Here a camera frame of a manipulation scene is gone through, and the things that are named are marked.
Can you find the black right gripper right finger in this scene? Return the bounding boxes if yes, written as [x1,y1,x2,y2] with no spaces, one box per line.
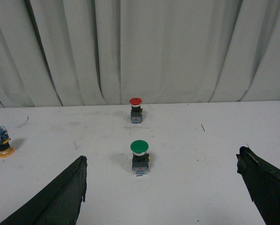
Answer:
[236,146,280,225]

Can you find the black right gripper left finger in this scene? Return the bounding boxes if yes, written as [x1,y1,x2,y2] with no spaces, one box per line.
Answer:
[0,156,87,225]

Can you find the yellow push button switch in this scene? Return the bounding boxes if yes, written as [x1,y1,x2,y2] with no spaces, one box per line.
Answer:
[0,126,15,158]

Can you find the white curtain backdrop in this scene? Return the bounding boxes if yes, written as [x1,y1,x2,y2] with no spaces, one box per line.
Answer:
[0,0,280,107]

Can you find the green push button switch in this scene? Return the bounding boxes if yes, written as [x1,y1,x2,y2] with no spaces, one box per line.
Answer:
[130,140,150,175]

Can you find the red push button switch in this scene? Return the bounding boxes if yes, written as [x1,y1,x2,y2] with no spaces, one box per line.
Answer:
[129,97,143,124]

